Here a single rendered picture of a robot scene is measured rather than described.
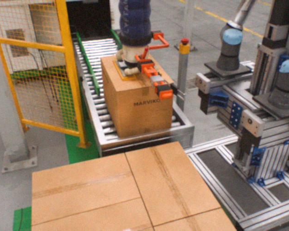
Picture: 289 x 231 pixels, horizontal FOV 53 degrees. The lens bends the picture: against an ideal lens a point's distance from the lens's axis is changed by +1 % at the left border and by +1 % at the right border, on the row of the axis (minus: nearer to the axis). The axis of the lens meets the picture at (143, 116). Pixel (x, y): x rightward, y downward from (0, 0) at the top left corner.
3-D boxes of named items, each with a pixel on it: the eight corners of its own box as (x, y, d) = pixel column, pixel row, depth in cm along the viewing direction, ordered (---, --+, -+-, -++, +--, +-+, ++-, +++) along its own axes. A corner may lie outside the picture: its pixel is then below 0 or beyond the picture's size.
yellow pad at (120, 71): (112, 62, 222) (112, 56, 219) (125, 60, 224) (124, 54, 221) (122, 81, 195) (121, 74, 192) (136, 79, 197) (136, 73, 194)
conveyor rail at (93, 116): (70, 50, 388) (68, 36, 378) (74, 49, 390) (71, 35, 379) (102, 164, 206) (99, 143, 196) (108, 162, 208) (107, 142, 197)
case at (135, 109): (103, 99, 253) (99, 56, 231) (147, 92, 263) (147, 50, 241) (119, 140, 206) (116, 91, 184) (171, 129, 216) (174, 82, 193)
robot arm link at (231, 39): (221, 55, 183) (224, 34, 175) (219, 47, 194) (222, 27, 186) (240, 56, 181) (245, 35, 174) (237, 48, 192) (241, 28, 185)
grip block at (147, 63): (136, 68, 188) (136, 60, 185) (151, 66, 190) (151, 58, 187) (140, 74, 182) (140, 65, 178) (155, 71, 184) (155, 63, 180)
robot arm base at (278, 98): (283, 92, 163) (288, 76, 157) (305, 106, 151) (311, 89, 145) (261, 97, 158) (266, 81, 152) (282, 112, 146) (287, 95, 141)
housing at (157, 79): (149, 83, 171) (149, 76, 168) (159, 81, 172) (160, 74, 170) (152, 88, 165) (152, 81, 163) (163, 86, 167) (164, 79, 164)
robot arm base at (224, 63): (230, 60, 200) (232, 46, 195) (244, 68, 189) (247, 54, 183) (211, 63, 196) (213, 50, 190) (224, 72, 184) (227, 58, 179)
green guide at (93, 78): (70, 39, 381) (69, 32, 376) (78, 38, 383) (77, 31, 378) (89, 97, 255) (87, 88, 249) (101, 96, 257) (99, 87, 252)
